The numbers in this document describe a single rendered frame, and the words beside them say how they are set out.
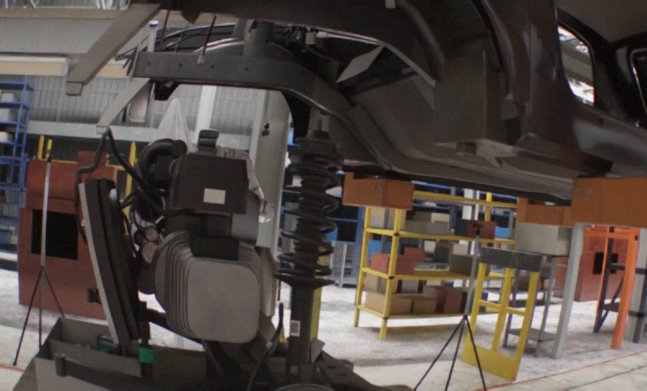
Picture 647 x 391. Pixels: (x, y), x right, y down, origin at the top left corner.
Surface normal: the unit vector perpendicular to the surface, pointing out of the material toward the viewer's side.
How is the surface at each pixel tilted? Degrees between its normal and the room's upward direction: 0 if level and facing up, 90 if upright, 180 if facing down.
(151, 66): 90
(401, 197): 90
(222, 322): 90
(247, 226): 90
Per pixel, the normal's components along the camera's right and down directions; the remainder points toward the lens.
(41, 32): 0.34, 0.03
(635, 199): -0.94, -0.10
